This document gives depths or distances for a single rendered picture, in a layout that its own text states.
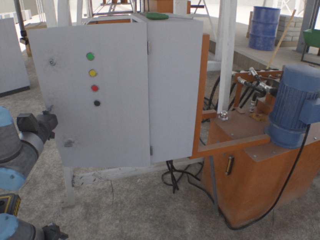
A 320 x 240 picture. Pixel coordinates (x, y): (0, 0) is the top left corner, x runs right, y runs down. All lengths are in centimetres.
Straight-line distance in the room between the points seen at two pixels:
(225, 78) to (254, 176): 64
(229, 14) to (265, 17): 359
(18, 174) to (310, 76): 121
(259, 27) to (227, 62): 361
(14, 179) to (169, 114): 58
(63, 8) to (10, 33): 273
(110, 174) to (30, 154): 97
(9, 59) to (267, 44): 483
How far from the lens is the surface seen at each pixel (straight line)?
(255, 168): 122
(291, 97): 122
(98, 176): 156
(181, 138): 96
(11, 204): 151
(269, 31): 504
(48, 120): 79
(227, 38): 143
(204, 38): 84
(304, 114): 123
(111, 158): 97
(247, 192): 135
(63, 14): 118
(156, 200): 169
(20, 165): 62
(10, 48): 390
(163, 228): 155
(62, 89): 84
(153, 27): 75
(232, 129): 137
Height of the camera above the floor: 133
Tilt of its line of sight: 31 degrees down
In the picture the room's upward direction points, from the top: straight up
